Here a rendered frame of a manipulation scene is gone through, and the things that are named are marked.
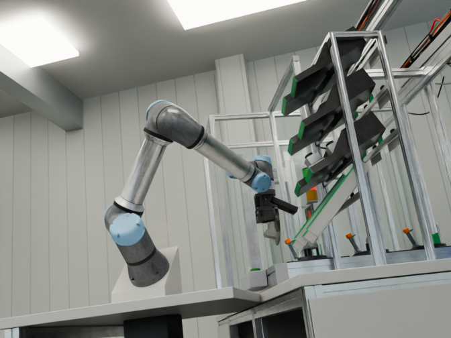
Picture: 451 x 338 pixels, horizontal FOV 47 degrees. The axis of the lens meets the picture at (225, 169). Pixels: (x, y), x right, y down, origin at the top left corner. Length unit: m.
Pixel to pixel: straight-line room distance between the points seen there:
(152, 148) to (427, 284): 1.01
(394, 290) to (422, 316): 0.09
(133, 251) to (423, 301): 0.94
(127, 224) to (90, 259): 3.74
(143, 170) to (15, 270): 4.22
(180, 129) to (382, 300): 0.85
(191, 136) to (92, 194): 3.97
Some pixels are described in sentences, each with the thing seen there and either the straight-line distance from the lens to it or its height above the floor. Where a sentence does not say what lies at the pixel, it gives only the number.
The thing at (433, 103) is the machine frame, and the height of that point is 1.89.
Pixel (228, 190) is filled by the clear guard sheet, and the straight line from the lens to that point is 3.46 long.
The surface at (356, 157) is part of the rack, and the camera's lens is 1.64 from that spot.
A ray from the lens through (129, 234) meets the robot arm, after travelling 1.78.
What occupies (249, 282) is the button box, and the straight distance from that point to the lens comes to 1.99.
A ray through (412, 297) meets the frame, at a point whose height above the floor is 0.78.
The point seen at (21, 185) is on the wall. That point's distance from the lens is 6.15.
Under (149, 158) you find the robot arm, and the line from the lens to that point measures 1.86.
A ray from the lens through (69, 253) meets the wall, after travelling 5.66.
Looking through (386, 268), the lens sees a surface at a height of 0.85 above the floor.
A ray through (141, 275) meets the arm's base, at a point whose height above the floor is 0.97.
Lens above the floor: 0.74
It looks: 18 degrees up
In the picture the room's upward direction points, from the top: 7 degrees counter-clockwise
